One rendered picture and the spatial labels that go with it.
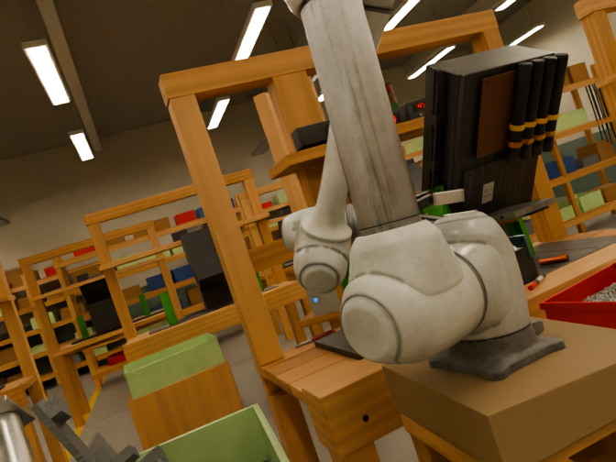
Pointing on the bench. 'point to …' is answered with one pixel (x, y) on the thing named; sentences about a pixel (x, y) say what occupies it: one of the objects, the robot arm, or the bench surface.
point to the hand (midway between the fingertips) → (465, 205)
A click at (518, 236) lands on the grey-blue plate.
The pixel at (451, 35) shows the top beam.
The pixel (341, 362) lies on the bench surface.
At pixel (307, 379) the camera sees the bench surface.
